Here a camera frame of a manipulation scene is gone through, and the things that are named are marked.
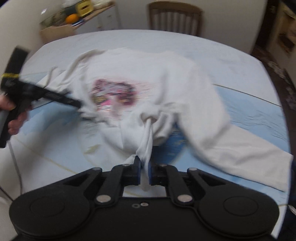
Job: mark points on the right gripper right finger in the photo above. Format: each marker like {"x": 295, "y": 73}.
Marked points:
{"x": 169, "y": 177}

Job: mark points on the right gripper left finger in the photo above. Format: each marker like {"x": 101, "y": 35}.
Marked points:
{"x": 116, "y": 180}

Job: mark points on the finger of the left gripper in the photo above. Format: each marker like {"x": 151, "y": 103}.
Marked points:
{"x": 73, "y": 102}

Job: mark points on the white printed sweatshirt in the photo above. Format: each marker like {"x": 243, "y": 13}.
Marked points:
{"x": 137, "y": 98}

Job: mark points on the small wooden drawer cabinet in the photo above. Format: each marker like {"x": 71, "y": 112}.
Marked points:
{"x": 54, "y": 27}

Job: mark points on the orange fruit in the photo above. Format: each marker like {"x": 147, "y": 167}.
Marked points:
{"x": 71, "y": 19}

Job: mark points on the yellow box appliance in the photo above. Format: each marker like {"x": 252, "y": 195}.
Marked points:
{"x": 84, "y": 8}

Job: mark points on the wooden slat-back chair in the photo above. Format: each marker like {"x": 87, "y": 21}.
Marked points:
{"x": 173, "y": 16}

